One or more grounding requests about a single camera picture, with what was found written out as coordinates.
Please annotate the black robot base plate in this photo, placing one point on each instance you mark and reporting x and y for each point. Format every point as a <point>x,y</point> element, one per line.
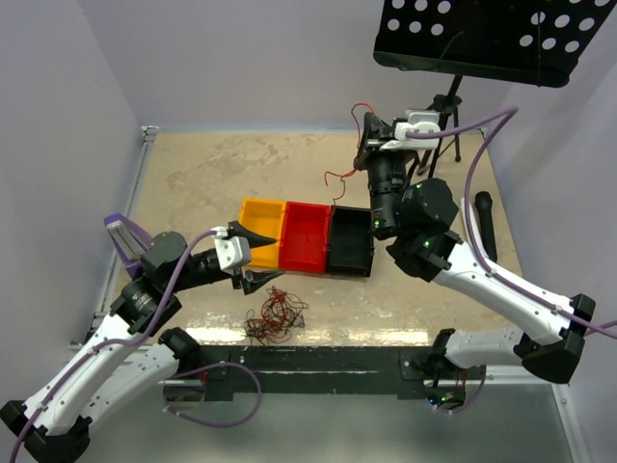
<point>404,372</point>

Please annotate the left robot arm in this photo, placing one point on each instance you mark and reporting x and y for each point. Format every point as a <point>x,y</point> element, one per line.
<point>129,351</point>

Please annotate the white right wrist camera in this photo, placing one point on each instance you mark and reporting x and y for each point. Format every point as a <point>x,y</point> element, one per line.
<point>416,131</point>

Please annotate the yellow plastic bin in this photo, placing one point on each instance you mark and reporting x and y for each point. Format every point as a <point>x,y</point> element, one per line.
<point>264,217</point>

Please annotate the black music stand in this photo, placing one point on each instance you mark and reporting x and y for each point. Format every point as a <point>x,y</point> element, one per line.
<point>529,42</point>

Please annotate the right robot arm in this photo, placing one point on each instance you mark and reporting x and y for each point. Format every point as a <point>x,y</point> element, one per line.
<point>547,339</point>

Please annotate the red plastic bin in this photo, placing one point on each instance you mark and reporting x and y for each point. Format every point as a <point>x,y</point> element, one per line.
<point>305,230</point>

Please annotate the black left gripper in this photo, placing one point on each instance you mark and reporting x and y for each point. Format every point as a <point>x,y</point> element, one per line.
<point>254,279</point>

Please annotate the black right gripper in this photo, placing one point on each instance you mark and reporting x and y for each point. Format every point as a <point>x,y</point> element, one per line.
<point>376,129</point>

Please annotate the black plastic bin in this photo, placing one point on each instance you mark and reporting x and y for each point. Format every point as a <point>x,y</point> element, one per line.
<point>350,242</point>

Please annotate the aluminium table frame rail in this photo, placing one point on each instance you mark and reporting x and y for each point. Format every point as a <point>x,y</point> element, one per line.
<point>114,265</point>

